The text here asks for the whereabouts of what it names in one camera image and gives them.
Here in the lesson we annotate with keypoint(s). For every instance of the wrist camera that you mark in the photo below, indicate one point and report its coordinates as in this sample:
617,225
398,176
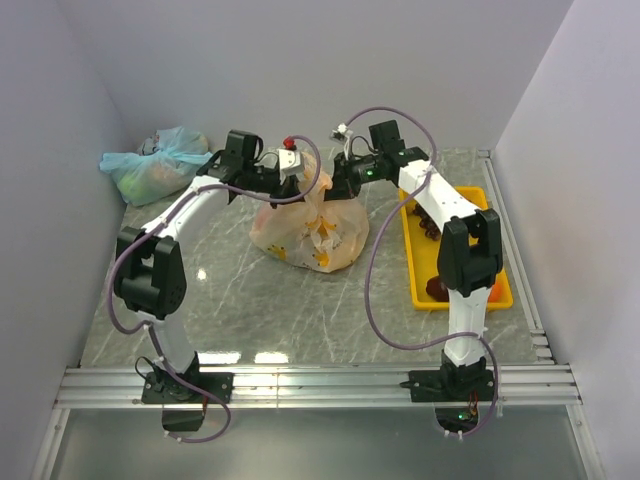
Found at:
343,135
290,160

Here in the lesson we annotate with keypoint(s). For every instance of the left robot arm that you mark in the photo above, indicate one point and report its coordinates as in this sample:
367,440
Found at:
147,282

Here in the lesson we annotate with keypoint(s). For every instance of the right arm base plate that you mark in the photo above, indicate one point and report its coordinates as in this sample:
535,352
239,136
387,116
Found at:
430,386

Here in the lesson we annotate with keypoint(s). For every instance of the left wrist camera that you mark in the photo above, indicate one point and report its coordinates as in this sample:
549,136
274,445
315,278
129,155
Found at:
290,160

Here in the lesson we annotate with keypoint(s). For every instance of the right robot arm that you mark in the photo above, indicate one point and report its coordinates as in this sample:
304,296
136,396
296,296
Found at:
469,258

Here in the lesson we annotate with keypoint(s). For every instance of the orange translucent plastic bag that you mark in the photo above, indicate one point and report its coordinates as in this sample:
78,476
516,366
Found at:
317,234

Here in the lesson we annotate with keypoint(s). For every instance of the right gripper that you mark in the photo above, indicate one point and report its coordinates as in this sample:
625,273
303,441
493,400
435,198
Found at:
344,182

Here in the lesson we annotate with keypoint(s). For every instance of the yellow plastic tray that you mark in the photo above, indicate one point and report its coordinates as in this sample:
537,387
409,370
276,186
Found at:
421,253

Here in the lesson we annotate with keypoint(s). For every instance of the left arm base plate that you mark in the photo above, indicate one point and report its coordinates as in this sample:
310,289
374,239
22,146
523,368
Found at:
162,389

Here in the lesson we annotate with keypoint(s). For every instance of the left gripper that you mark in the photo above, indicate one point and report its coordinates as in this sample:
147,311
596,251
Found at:
290,188

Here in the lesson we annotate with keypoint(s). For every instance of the orange fake fruit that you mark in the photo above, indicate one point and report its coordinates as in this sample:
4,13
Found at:
495,294

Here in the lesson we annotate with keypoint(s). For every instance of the blue tied plastic bag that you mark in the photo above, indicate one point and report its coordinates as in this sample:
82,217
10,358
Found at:
163,164

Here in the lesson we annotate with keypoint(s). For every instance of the dark red mangosteen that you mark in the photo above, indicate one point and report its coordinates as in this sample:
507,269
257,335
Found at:
436,290

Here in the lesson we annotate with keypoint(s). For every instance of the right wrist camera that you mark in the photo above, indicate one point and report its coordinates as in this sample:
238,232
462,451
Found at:
343,135

